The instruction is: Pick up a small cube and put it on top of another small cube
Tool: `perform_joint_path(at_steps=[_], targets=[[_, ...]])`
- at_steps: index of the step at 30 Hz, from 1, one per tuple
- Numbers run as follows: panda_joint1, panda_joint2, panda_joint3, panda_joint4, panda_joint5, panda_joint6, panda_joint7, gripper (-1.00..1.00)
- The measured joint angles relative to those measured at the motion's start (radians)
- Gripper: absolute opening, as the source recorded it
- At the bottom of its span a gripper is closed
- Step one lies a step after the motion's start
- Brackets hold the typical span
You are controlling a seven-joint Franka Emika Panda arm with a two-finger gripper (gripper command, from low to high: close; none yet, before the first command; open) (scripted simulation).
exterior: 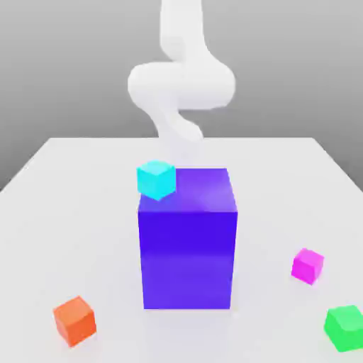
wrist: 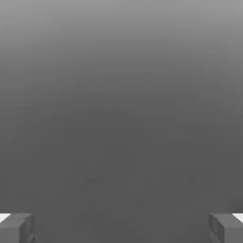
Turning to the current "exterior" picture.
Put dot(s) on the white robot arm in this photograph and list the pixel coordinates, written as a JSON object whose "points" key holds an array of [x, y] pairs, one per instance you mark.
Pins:
{"points": [[181, 82]]}

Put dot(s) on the small cyan cube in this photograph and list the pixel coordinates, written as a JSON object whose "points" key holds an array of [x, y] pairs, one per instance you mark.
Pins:
{"points": [[156, 181]]}

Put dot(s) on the small magenta cube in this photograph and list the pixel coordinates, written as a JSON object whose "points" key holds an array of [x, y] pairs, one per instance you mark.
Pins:
{"points": [[306, 266]]}

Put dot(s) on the small orange cube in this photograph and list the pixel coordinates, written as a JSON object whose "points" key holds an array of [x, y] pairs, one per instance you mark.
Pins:
{"points": [[74, 322]]}

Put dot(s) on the small green cube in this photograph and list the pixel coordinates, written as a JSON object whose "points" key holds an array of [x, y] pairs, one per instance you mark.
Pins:
{"points": [[346, 329]]}

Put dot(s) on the large purple box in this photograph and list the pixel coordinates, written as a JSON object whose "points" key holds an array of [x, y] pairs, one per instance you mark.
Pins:
{"points": [[187, 255]]}

